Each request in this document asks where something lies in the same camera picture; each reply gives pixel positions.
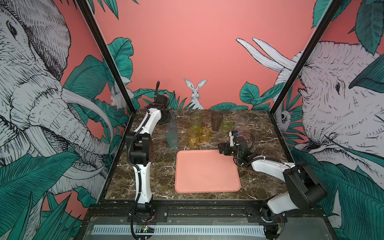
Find green glass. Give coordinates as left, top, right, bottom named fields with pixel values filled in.
left=190, top=112, right=202, bottom=129
left=222, top=116, right=235, bottom=132

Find tall yellow glass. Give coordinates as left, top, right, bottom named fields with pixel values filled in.
left=187, top=127, right=200, bottom=148

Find clear blue tall glass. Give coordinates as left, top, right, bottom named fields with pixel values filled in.
left=167, top=120, right=177, bottom=136

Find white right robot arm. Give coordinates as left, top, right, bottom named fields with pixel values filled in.
left=218, top=131, right=327, bottom=223

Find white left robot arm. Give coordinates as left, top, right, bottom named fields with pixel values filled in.
left=126, top=95, right=172, bottom=216

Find pink tray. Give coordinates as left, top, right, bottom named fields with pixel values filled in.
left=175, top=150, right=241, bottom=194

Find frosted teal glass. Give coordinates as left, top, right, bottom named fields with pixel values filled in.
left=166, top=130, right=179, bottom=149

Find short yellow glass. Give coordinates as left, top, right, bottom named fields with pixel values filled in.
left=199, top=127, right=211, bottom=143

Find dark smoky glass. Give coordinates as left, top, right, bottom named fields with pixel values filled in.
left=211, top=111, right=224, bottom=132

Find white perforated strip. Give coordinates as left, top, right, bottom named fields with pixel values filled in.
left=91, top=225, right=266, bottom=237

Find black left corner post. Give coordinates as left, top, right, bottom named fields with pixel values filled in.
left=76, top=0, right=136, bottom=114

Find black corner post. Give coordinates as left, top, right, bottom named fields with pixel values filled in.
left=270, top=0, right=343, bottom=115
left=76, top=0, right=136, bottom=114

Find black front rail base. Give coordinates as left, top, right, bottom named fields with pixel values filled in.
left=77, top=200, right=337, bottom=240

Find black right corner post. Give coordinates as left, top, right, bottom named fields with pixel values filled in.
left=270, top=0, right=343, bottom=115

